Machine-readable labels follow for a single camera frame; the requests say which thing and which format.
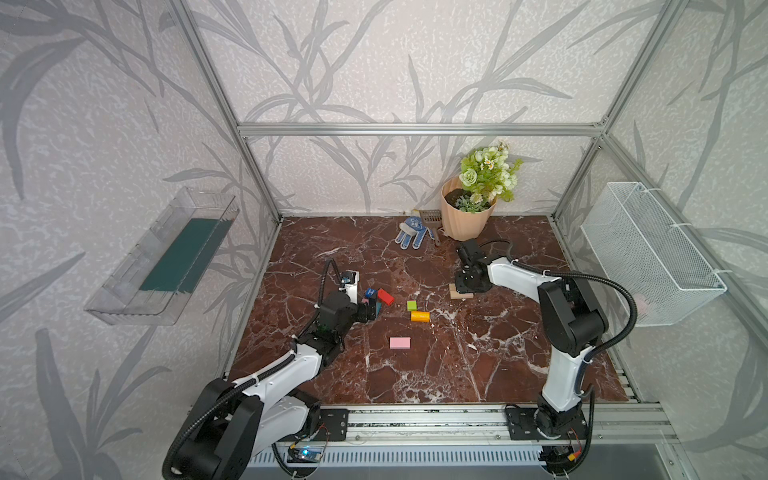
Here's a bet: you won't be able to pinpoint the natural wood block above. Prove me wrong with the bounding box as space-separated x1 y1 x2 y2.
449 283 474 300

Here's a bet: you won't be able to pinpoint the pink block front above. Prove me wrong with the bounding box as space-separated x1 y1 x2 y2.
389 337 411 350

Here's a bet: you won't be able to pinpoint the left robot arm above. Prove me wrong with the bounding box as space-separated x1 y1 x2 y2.
161 291 377 479

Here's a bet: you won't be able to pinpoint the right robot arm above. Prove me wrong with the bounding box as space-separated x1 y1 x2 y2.
455 239 638 440

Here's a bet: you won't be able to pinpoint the red block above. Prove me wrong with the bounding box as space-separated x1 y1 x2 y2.
377 289 395 306

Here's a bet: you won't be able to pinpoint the yellow cylinder block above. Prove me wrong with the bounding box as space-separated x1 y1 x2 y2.
410 311 430 323

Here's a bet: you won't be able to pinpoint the beige flower pot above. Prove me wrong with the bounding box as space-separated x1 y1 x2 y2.
440 176 496 241

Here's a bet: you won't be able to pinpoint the small brown rake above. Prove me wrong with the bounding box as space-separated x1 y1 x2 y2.
419 209 442 247

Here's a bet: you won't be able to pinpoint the blue white garden glove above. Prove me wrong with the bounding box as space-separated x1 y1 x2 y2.
395 216 434 250

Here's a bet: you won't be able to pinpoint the green white artificial flowers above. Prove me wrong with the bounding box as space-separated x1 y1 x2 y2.
452 142 524 213

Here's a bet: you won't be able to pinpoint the left controller board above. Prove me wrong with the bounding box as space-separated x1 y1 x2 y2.
287 445 325 464

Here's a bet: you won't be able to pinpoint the green mat in tray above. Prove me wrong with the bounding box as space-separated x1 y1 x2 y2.
139 218 233 294

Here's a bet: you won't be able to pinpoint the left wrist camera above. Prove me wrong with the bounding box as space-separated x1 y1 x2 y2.
340 270 360 304

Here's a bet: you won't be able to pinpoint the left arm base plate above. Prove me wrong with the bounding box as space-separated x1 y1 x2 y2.
298 407 350 442

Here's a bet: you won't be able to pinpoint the aluminium front rail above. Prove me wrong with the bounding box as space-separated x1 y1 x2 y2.
173 403 679 448

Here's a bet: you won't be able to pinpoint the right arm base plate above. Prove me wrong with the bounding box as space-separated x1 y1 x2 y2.
504 403 589 440

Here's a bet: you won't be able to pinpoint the white wire mesh basket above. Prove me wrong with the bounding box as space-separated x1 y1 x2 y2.
581 182 727 327

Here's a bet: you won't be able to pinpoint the clear plastic wall tray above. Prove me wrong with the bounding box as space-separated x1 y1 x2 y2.
84 187 240 326

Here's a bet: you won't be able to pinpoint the aluminium frame crossbar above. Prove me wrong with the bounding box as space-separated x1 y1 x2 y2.
237 123 602 138

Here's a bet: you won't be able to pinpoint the right connector wires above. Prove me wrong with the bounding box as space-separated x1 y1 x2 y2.
538 445 586 476

